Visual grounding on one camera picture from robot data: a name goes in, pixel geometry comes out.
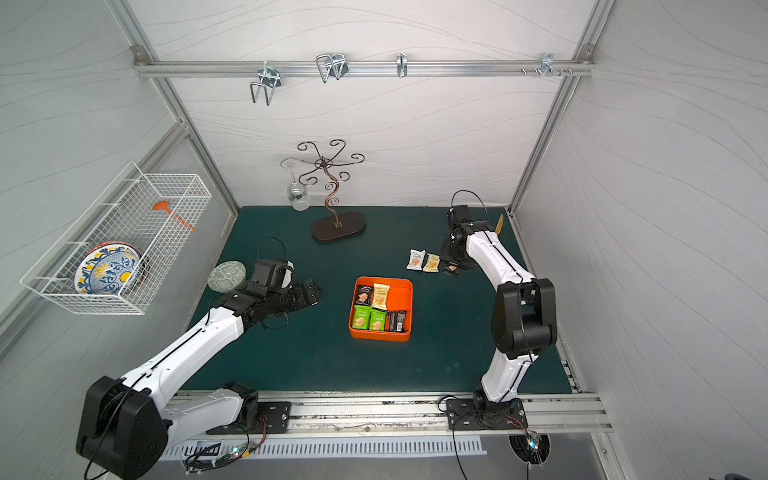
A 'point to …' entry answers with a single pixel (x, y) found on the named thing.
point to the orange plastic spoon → (164, 205)
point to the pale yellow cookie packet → (380, 296)
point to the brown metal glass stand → (327, 229)
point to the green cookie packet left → (361, 316)
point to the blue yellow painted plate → (111, 268)
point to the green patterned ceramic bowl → (225, 276)
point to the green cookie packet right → (377, 320)
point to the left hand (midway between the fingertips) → (313, 296)
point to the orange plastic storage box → (400, 298)
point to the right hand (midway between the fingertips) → (454, 257)
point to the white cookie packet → (416, 259)
